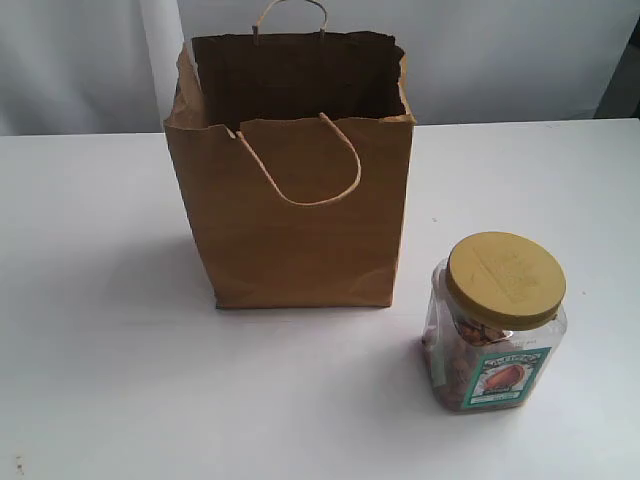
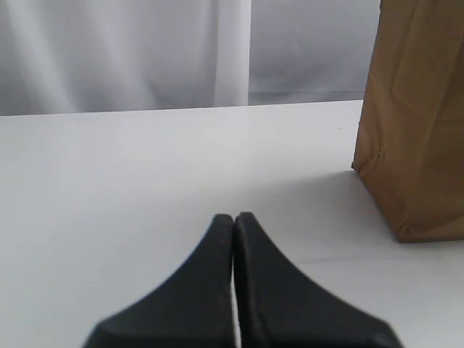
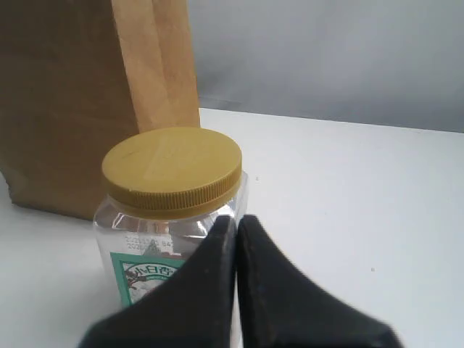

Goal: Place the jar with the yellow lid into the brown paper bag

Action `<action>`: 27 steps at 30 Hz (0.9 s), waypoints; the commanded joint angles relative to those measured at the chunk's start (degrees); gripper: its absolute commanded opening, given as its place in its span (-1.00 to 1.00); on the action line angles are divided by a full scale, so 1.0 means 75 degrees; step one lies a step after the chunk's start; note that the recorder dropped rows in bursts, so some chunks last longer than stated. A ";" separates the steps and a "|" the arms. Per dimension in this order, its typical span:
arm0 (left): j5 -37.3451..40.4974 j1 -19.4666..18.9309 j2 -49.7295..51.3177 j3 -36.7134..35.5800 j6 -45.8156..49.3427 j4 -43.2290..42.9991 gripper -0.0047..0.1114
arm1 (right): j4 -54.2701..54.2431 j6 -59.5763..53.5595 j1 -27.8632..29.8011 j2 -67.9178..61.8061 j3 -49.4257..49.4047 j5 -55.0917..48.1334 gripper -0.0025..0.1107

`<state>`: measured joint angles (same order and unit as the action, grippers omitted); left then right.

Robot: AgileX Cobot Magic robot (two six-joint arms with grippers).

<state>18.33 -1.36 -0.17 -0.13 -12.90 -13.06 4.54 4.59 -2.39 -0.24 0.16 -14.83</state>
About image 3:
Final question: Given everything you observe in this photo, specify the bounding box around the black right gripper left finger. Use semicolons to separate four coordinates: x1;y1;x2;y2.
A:
79;216;236;348

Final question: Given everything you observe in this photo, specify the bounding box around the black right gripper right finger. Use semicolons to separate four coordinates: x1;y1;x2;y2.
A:
236;215;402;347

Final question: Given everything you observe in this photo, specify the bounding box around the clear jar with gold lid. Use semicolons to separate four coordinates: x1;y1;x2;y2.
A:
94;127;247;347

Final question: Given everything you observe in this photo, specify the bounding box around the brown paper bag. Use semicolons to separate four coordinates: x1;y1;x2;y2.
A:
1;1;200;220

